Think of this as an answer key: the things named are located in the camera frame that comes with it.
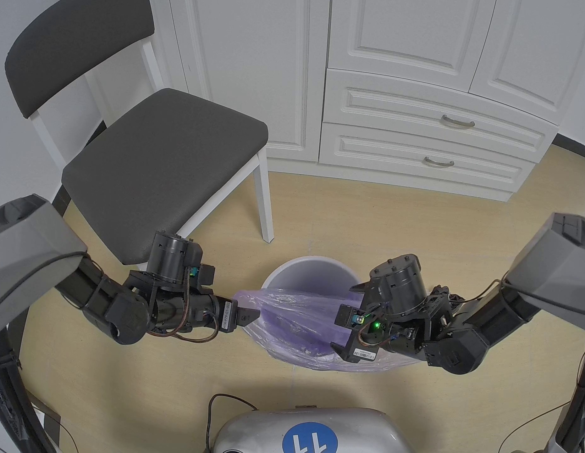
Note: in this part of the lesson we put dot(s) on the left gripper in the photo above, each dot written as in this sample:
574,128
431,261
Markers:
205,312

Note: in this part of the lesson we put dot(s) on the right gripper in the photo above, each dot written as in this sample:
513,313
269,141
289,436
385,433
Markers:
365,352

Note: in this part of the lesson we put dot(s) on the purple plastic bag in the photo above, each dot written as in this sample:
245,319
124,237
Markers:
297,314

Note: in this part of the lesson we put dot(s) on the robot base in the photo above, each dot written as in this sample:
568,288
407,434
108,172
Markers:
254,432

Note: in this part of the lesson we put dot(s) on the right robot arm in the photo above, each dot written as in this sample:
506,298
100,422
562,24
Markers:
547,262

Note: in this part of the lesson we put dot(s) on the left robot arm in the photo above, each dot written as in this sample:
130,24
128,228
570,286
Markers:
28,253

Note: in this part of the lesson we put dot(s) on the white trash bin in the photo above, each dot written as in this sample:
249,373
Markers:
311,272

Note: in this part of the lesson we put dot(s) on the grey and white chair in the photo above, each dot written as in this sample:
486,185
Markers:
169,158

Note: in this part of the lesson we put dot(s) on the white wardrobe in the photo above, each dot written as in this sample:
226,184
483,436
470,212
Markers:
405,26

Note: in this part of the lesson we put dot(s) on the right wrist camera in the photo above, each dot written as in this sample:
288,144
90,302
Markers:
346,316

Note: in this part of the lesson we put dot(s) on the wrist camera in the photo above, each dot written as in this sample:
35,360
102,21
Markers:
346,316
205,275

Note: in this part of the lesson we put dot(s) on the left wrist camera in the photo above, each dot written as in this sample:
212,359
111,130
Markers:
205,275

